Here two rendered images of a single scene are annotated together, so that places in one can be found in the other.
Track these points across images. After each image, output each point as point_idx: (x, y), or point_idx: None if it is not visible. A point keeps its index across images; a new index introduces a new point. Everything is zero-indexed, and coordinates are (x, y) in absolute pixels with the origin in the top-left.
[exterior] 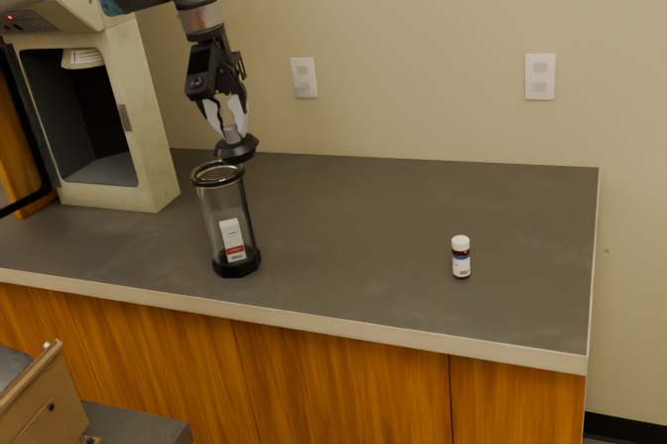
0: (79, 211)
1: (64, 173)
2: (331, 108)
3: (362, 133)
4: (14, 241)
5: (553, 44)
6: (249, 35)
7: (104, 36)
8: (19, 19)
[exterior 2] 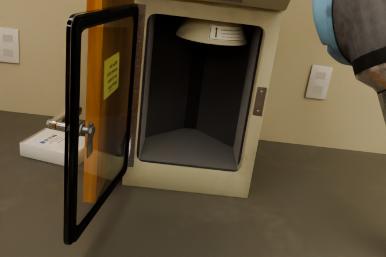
0: (155, 194)
1: (139, 152)
2: (331, 109)
3: (351, 131)
4: (118, 233)
5: None
6: (281, 40)
7: (278, 16)
8: None
